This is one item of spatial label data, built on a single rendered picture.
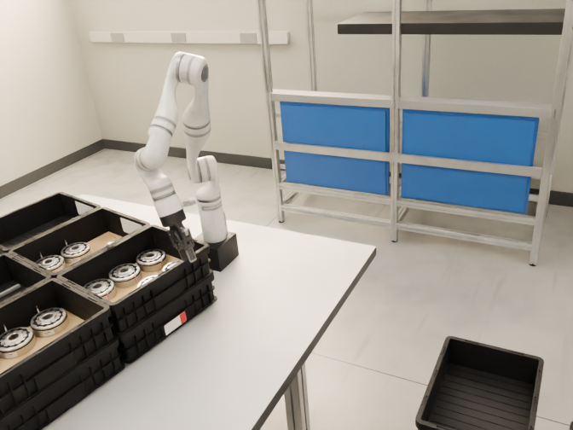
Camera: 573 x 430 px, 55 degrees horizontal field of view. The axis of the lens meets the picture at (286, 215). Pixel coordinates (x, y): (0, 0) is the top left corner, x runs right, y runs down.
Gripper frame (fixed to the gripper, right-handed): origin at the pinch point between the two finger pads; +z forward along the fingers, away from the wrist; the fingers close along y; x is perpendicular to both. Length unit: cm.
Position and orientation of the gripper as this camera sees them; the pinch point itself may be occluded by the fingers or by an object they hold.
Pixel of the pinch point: (188, 256)
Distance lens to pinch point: 169.0
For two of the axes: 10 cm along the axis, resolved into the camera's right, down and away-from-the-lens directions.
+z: 3.3, 9.3, 1.8
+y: 5.2, -0.1, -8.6
